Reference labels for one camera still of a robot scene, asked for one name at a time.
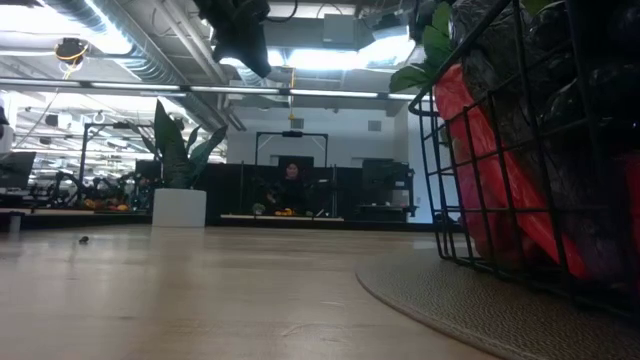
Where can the black partition wall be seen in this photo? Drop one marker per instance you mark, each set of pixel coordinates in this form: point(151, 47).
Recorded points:
point(235, 190)

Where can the black aluminium table frame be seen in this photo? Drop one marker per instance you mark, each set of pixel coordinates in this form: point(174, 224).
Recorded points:
point(100, 222)

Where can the small dark loose piece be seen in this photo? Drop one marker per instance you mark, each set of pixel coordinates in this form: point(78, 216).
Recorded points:
point(83, 240)

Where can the background robot station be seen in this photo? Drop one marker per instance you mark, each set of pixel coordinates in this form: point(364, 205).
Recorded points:
point(90, 190)

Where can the dark computer monitor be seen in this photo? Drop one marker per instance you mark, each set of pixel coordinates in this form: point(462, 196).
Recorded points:
point(17, 167)

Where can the black machine cabinet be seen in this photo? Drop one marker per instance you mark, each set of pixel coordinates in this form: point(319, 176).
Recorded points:
point(387, 185)

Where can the round grey placemat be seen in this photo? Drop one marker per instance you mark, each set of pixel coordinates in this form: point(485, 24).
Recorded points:
point(450, 310)

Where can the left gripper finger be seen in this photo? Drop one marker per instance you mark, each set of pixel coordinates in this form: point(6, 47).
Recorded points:
point(252, 50)

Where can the long ceiling light bar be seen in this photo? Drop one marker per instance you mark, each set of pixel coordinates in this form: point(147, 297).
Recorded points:
point(235, 90)

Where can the background table with fruit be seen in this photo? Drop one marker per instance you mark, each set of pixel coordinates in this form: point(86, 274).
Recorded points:
point(310, 218)

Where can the black gantry frame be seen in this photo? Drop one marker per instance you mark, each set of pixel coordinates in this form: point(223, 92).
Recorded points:
point(291, 134)

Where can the grey ceiling ventilation box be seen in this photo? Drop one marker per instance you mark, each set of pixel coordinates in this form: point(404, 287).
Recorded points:
point(342, 30)

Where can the small dark rounded object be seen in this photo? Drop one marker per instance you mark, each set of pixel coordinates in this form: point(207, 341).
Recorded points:
point(445, 220)

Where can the orange carrot with leaves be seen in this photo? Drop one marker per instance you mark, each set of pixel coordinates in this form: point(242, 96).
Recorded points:
point(500, 200)

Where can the black grape bunch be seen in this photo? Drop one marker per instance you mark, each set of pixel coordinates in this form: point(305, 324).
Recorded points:
point(575, 100)

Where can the snake plant in white pot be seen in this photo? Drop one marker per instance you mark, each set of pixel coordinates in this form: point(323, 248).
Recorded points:
point(179, 207)

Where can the silver ventilation duct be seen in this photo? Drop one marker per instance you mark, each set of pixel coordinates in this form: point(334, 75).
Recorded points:
point(125, 45)

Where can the small grey cylinder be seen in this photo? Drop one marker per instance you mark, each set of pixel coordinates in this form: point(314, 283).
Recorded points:
point(15, 222)

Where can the person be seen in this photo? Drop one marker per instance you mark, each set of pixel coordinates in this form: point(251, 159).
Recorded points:
point(291, 172)

